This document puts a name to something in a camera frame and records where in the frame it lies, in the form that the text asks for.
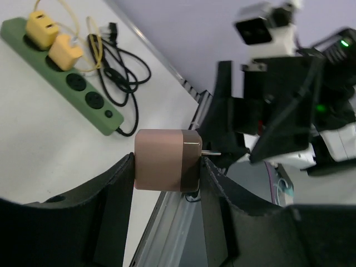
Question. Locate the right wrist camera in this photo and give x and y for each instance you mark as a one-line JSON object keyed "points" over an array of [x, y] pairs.
{"points": [[268, 30]]}

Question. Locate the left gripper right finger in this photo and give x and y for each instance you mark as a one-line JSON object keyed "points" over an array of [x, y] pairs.
{"points": [[242, 229]]}

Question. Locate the brown plug adapter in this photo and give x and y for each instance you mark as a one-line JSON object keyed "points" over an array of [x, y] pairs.
{"points": [[168, 160]]}

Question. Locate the yellow plug adapter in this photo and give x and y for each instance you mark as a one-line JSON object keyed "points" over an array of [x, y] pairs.
{"points": [[41, 29]]}

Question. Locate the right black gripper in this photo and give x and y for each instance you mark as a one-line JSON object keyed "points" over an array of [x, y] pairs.
{"points": [[273, 118]]}

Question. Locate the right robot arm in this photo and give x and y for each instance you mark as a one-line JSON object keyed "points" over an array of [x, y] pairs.
{"points": [[332, 143]]}

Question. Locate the green power strip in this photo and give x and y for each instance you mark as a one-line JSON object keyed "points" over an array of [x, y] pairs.
{"points": [[80, 93]]}

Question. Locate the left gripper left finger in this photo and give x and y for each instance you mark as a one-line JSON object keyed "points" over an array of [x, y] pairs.
{"points": [[86, 226]]}

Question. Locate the yellow charger with cable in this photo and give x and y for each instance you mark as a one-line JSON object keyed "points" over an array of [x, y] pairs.
{"points": [[67, 47]]}

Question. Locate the aluminium front rail frame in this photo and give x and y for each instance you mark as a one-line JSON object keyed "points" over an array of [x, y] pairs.
{"points": [[174, 235]]}

